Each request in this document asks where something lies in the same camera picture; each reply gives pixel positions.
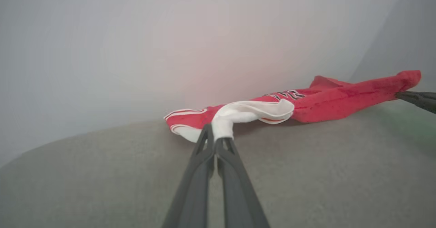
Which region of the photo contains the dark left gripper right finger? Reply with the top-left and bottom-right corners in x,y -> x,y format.
215,138 -> 270,228

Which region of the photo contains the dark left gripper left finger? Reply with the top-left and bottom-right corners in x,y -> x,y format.
162,124 -> 215,228

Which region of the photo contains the red Bulls basketball jersey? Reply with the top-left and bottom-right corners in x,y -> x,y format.
164,70 -> 422,143

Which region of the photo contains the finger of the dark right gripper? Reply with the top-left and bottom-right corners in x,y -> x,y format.
395,91 -> 436,115

